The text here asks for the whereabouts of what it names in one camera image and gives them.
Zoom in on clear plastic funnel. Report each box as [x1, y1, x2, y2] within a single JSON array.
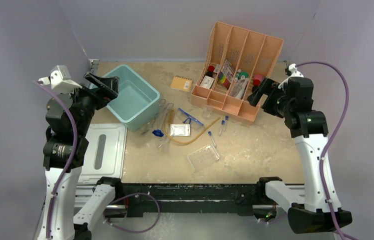
[[157, 136, 170, 152]]

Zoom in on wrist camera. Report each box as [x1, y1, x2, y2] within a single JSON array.
[[278, 63, 303, 90], [39, 65, 82, 94]]

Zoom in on clear plastic well plate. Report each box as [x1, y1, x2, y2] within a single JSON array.
[[187, 144, 220, 172]]

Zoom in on metal crucible tongs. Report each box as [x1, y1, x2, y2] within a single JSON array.
[[141, 98, 174, 135]]

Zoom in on purple cable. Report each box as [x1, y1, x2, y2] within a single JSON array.
[[256, 61, 360, 240], [33, 80, 161, 240]]

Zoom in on clear glass watch dish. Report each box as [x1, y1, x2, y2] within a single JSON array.
[[202, 110, 212, 120]]

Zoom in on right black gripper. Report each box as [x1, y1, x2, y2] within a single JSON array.
[[248, 78, 294, 120]]

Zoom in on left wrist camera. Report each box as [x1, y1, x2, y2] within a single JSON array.
[[39, 65, 82, 94]]

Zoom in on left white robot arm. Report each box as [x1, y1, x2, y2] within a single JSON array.
[[35, 71, 124, 240]]

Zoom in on amber rubber tube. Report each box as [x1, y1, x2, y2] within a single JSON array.
[[164, 108, 221, 146]]

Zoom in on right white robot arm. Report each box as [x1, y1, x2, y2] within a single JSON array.
[[247, 77, 352, 234]]

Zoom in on yellow spiral notepad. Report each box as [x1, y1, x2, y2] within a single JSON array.
[[170, 75, 192, 92]]

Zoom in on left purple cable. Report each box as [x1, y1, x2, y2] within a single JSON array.
[[33, 80, 161, 240]]

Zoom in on protractor ruler set pack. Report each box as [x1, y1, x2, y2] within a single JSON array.
[[230, 77, 249, 99]]

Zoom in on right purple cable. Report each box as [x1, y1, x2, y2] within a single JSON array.
[[256, 61, 360, 240]]

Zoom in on teal plastic bin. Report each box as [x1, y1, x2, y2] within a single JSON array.
[[103, 64, 161, 132]]

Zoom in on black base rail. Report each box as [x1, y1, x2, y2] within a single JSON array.
[[106, 183, 276, 218]]

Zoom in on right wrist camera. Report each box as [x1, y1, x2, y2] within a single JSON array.
[[278, 63, 303, 90]]

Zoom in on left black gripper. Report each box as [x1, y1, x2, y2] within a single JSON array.
[[64, 72, 119, 135]]

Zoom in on peach plastic desk organizer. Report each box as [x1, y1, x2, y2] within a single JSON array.
[[191, 22, 283, 125]]

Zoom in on white bin lid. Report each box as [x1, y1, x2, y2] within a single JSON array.
[[78, 123, 127, 185]]

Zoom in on white zip pouch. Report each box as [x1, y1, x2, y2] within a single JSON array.
[[169, 124, 191, 137]]

